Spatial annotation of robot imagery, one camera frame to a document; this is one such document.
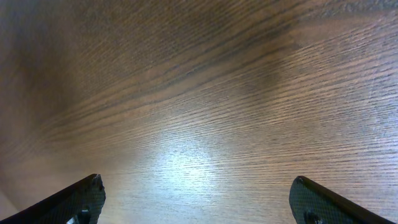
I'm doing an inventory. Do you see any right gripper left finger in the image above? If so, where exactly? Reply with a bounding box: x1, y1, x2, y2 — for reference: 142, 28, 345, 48
1, 174, 106, 224

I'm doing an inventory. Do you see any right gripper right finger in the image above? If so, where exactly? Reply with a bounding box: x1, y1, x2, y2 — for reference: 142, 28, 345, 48
289, 176, 394, 224

